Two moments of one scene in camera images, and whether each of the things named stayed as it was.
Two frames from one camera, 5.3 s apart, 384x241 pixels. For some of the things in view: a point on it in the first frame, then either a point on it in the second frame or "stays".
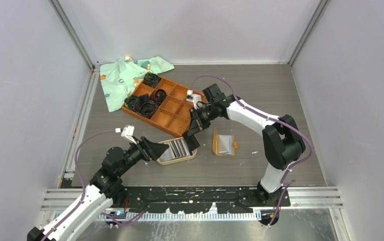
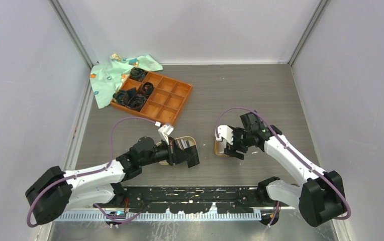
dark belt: [133, 101] → [118, 97]
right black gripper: [201, 125] → [235, 132]
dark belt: [160, 95] → [147, 89]
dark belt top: [151, 79] → [137, 74]
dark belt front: [145, 107] → [132, 101]
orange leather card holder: [223, 144] stays
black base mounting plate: [195, 199] stays
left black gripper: [155, 149] → [176, 154]
